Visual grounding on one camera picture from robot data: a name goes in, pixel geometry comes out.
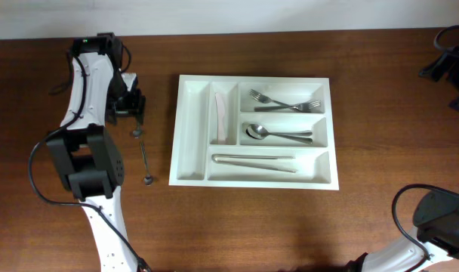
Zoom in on small steel teaspoon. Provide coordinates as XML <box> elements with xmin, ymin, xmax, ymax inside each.
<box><xmin>140</xmin><ymin>140</ymin><xmax>153</xmax><ymax>186</ymax></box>
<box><xmin>131</xmin><ymin>122</ymin><xmax>143</xmax><ymax>138</ymax></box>

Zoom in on pink plastic knife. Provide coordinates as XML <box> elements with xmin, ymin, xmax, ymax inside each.
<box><xmin>215</xmin><ymin>92</ymin><xmax>226</xmax><ymax>144</ymax></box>

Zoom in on steel tongs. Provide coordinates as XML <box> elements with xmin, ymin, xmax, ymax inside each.
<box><xmin>211</xmin><ymin>153</ymin><xmax>297</xmax><ymax>173</ymax></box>

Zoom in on steel tablespoon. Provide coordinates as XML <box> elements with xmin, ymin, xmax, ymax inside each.
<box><xmin>245</xmin><ymin>127</ymin><xmax>313</xmax><ymax>140</ymax></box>
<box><xmin>245</xmin><ymin>124</ymin><xmax>313</xmax><ymax>144</ymax></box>

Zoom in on steel fork angled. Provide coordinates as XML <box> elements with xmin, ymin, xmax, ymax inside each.
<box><xmin>249</xmin><ymin>89</ymin><xmax>289</xmax><ymax>107</ymax></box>

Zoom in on steel fork straight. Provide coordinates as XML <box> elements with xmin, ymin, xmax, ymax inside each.
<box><xmin>254</xmin><ymin>100</ymin><xmax>322</xmax><ymax>113</ymax></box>

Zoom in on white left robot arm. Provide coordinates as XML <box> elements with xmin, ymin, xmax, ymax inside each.
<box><xmin>42</xmin><ymin>32</ymin><xmax>149</xmax><ymax>271</ymax></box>

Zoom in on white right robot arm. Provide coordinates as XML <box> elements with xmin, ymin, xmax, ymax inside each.
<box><xmin>335</xmin><ymin>25</ymin><xmax>459</xmax><ymax>272</ymax></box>

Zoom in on white cutlery tray organizer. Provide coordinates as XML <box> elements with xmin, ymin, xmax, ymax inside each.
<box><xmin>169</xmin><ymin>75</ymin><xmax>339</xmax><ymax>190</ymax></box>

